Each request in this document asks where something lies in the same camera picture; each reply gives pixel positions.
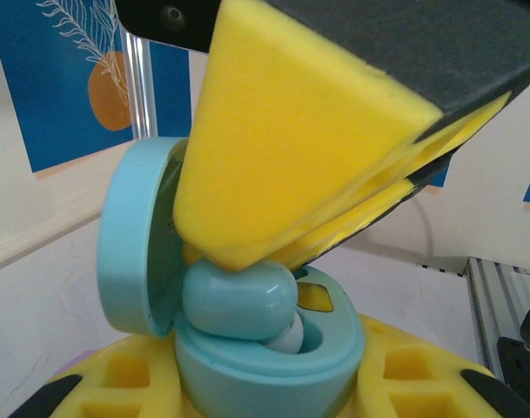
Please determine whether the thin grey cable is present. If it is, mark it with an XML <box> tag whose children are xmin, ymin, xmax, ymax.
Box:
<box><xmin>410</xmin><ymin>193</ymin><xmax>436</xmax><ymax>262</ymax></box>

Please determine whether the aluminium table side rail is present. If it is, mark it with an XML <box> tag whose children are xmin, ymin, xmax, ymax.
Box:
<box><xmin>414</xmin><ymin>255</ymin><xmax>530</xmax><ymax>371</ymax></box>

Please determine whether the light blue earbud charging case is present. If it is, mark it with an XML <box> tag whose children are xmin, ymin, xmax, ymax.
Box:
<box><xmin>97</xmin><ymin>138</ymin><xmax>366</xmax><ymax>418</ymax></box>

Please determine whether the light blue wireless earbud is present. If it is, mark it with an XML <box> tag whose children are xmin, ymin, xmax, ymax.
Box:
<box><xmin>181</xmin><ymin>259</ymin><xmax>307</xmax><ymax>354</ymax></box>

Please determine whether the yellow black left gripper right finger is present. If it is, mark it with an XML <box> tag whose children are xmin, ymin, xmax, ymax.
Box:
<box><xmin>346</xmin><ymin>313</ymin><xmax>530</xmax><ymax>418</ymax></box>

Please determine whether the aluminium frame post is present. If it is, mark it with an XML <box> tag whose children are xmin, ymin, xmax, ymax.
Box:
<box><xmin>124</xmin><ymin>32</ymin><xmax>158</xmax><ymax>141</ymax></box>

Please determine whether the white table cover sheet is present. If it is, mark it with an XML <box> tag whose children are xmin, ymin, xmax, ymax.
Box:
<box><xmin>0</xmin><ymin>217</ymin><xmax>505</xmax><ymax>418</ymax></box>

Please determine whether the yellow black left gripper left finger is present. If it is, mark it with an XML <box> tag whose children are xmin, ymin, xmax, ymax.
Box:
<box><xmin>7</xmin><ymin>334</ymin><xmax>196</xmax><ymax>418</ymax></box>

